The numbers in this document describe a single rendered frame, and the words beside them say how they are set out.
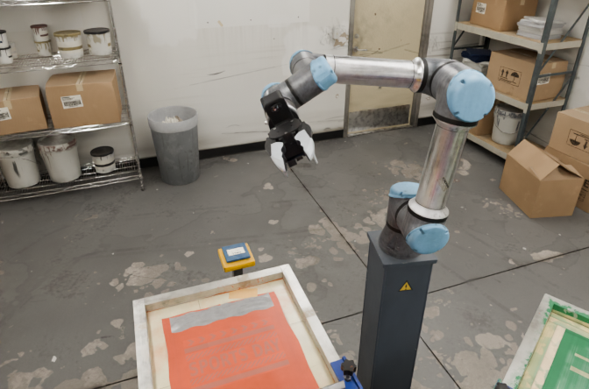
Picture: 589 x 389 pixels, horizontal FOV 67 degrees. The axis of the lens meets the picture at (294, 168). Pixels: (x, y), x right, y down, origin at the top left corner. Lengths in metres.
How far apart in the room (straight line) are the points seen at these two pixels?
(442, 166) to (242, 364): 0.85
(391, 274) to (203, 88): 3.44
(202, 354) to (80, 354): 1.56
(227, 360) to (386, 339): 0.58
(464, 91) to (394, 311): 0.84
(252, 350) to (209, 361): 0.14
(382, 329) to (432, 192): 0.63
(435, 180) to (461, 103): 0.23
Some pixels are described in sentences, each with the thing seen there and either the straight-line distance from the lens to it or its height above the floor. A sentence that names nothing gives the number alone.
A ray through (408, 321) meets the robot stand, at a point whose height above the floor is 0.92.
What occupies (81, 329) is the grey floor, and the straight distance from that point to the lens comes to 3.18.
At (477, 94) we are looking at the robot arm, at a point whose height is 1.80.
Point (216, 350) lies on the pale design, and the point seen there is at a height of 0.96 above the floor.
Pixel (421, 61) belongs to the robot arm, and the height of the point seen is 1.83.
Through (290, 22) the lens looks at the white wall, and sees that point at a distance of 4.72.
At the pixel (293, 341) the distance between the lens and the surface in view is 1.58.
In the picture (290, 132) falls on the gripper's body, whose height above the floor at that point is 1.78.
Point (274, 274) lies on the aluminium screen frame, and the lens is 1.76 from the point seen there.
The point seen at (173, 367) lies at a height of 0.96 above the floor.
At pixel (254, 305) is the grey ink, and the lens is 1.69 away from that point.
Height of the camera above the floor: 2.14
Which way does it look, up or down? 28 degrees down
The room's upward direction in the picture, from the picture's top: straight up
